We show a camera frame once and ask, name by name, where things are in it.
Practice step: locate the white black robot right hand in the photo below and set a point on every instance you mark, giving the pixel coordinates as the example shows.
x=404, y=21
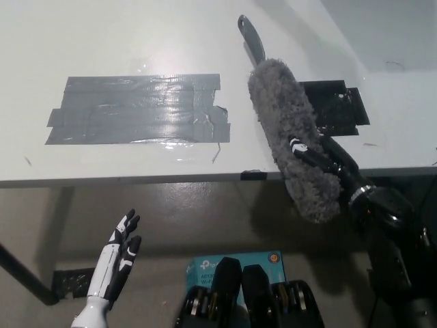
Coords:
x=341, y=164

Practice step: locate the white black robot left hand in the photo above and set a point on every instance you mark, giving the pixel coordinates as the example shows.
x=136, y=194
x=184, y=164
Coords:
x=112, y=263

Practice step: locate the black robot torso blocks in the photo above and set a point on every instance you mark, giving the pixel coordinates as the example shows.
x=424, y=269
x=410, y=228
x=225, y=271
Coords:
x=249, y=300

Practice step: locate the black tape patch on table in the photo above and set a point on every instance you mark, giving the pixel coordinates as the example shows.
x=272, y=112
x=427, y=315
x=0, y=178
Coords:
x=336, y=107

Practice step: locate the black table leg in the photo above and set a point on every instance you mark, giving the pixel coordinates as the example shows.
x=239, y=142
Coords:
x=29, y=276

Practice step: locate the small black tape piece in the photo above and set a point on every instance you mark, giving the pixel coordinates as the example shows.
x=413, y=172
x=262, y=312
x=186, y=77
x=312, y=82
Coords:
x=253, y=175

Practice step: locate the teal router box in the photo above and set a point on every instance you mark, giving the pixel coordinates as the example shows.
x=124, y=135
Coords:
x=205, y=270

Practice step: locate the grey duct tape patch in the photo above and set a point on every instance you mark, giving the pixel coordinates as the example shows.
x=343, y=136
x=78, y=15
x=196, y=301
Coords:
x=136, y=109

